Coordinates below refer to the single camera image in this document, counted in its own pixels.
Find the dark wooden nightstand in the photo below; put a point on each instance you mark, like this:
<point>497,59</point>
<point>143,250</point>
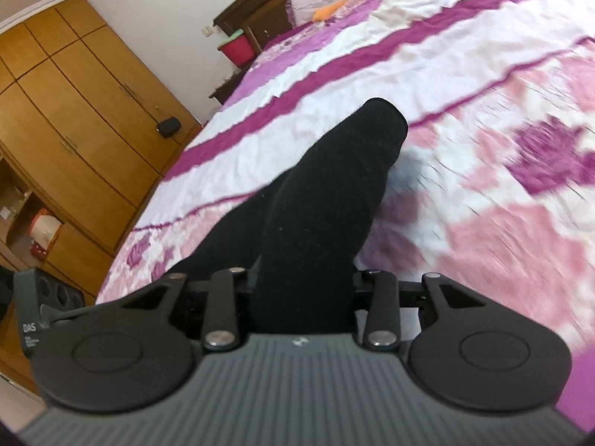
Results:
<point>225,86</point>

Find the cardboard box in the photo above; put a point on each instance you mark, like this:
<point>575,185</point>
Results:
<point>11,209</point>

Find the red bucket with green lid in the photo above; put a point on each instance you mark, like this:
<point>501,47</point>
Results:
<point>238,50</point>

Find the small black pouch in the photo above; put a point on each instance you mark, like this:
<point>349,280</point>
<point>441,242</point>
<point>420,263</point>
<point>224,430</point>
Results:
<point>169,127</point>

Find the lilac pillow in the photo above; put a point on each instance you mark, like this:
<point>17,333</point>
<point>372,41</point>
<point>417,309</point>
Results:
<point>307,2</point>

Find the white red box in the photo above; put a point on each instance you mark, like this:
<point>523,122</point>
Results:
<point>45,234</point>

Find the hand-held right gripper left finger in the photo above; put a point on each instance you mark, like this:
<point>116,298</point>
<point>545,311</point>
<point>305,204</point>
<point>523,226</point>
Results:
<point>224,290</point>

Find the black garment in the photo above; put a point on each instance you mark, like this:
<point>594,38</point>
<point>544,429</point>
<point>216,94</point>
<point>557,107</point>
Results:
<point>325,218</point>

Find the light wooden wardrobe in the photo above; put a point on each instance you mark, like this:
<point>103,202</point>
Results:
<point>83,102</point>

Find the dark wooden headboard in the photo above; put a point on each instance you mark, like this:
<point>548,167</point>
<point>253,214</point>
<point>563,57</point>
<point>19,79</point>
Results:
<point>260,9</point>

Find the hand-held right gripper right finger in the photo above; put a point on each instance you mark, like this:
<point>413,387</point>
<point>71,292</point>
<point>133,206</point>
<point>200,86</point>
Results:
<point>383,290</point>

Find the orange cloth item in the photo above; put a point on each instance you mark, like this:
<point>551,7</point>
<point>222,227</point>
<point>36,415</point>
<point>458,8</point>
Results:
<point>327,10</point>

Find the pink purple white floral blanket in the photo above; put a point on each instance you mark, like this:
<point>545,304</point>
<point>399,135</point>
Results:
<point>418,55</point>

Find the wall socket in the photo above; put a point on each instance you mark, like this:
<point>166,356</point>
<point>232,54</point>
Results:
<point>207,31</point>

